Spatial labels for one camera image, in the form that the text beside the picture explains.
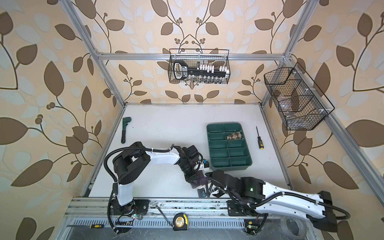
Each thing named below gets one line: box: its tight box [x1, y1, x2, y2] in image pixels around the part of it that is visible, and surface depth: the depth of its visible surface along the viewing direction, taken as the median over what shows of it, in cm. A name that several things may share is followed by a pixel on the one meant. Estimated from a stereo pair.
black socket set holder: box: [173, 60, 230, 80], surface depth 85 cm
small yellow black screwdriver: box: [89, 224, 104, 229], surface depth 71 cm
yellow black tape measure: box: [173, 212, 189, 231], surface depth 69 cm
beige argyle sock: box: [226, 131, 242, 140], surface depth 96 cm
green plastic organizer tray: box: [206, 122, 253, 171], surface depth 94 cm
